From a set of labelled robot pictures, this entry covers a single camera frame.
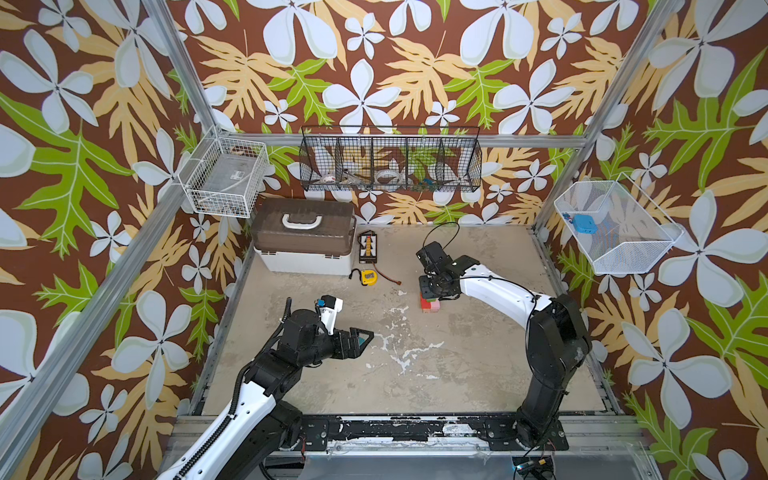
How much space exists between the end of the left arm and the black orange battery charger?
0.44 m

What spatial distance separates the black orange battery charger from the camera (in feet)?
3.68

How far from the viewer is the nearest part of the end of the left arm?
58cm
